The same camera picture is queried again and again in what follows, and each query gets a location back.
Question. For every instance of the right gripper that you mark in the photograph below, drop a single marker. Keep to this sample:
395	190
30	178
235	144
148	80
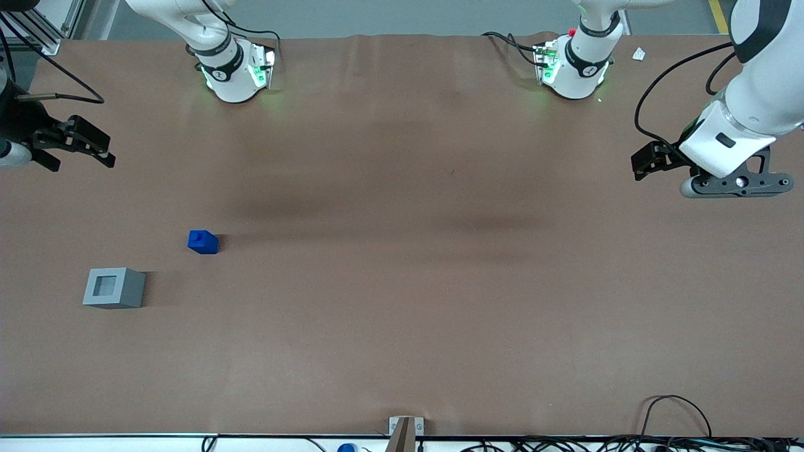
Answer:
22	123

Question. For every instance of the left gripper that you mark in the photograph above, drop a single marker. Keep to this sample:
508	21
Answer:
669	158

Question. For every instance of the blue plastic part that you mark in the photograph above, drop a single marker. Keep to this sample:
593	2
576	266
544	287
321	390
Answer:
203	242

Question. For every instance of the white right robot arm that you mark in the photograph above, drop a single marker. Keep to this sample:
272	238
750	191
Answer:
233	81

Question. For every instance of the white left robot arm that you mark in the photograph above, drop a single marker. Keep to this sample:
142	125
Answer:
767	88

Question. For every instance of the gray square base block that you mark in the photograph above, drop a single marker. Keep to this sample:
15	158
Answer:
129	292

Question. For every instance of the white paper scrap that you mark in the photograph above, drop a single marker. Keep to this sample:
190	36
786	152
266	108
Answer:
639	54

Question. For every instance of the brown table cover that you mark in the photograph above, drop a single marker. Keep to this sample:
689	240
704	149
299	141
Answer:
402	314

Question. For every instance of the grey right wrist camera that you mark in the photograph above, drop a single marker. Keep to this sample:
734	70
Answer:
11	154

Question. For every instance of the aluminium frame profile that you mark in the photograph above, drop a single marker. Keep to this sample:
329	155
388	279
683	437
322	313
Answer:
44	25

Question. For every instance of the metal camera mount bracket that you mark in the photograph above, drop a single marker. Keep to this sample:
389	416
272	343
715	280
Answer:
405	433

